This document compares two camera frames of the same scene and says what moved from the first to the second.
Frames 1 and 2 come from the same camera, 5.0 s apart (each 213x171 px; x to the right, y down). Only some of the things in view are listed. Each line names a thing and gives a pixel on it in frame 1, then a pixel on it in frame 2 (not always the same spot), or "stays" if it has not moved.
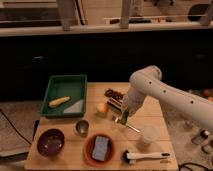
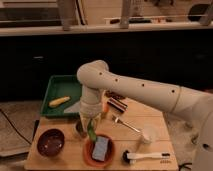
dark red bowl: (50, 142) stays
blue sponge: (100, 147) stays
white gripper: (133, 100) → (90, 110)
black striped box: (116, 103) stays
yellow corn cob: (58, 101) stays
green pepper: (124, 116) → (91, 130)
